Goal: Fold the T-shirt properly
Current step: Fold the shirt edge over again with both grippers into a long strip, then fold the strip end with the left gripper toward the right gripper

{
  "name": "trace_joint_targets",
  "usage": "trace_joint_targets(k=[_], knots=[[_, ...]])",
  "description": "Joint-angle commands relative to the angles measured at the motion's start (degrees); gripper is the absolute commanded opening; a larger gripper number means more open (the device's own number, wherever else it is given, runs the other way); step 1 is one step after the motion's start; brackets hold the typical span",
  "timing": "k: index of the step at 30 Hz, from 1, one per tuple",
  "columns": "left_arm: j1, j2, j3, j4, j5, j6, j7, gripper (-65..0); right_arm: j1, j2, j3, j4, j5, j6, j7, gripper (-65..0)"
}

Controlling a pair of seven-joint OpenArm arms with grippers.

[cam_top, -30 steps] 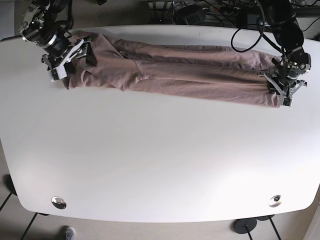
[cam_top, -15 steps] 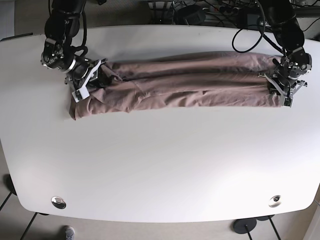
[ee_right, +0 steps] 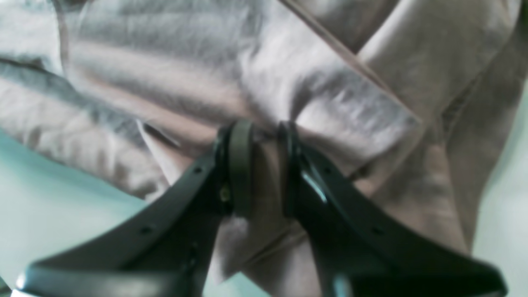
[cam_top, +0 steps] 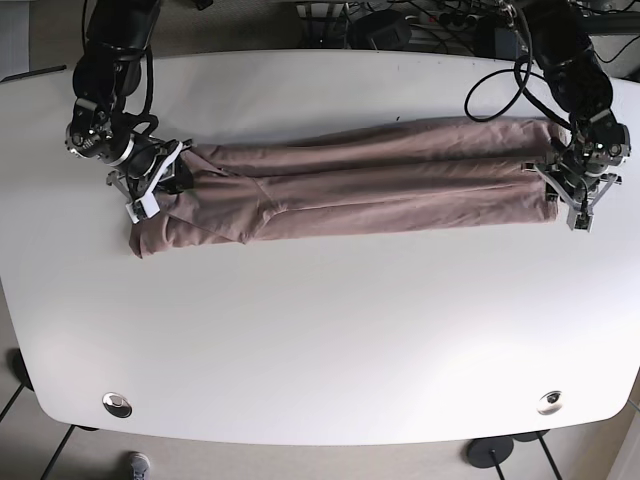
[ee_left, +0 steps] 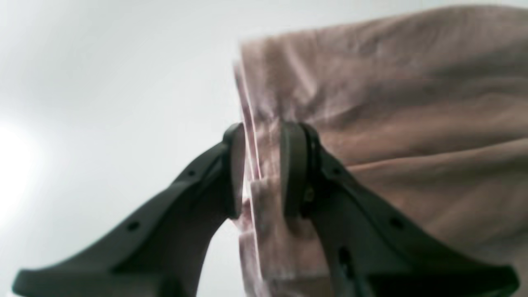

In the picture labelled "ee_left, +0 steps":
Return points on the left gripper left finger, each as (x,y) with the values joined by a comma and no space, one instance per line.
(159,250)

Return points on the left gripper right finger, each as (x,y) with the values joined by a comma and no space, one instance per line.
(372,249)

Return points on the pink mauve T-shirt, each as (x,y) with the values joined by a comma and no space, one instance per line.
(428,110)

